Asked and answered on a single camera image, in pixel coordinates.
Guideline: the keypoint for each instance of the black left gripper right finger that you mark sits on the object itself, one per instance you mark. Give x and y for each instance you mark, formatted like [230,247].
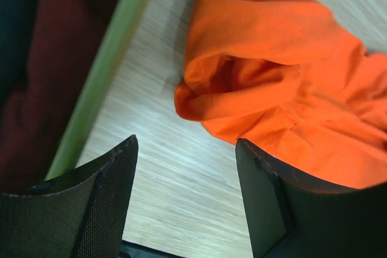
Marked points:
[293,214]

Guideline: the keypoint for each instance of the orange t shirt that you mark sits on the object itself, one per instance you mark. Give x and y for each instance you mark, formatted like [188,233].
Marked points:
[286,76]

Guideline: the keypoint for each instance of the green plastic tub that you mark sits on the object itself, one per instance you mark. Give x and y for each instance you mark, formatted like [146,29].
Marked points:
[117,38]

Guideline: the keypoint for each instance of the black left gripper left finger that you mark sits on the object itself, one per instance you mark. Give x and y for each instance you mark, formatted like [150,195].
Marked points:
[81,213]

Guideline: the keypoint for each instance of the red t shirt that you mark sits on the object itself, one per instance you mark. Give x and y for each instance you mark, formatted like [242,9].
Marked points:
[65,40]

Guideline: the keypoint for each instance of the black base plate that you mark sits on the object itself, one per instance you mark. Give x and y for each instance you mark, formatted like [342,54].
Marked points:
[133,250]

